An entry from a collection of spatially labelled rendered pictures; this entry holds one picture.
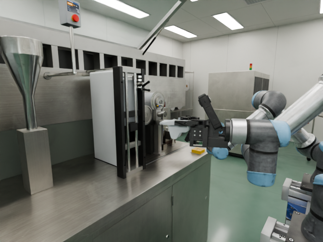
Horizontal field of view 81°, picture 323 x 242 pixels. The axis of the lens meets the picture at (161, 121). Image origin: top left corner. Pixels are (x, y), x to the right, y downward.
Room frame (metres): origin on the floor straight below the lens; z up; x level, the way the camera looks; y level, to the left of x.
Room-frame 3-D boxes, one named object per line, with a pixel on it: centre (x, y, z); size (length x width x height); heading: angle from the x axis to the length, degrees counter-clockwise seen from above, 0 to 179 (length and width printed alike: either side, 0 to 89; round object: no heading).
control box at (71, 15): (0.88, 0.39, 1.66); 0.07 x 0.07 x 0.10; 59
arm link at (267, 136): (0.54, -0.30, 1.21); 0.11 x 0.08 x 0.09; 75
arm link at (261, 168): (0.55, -0.30, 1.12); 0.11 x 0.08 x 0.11; 165
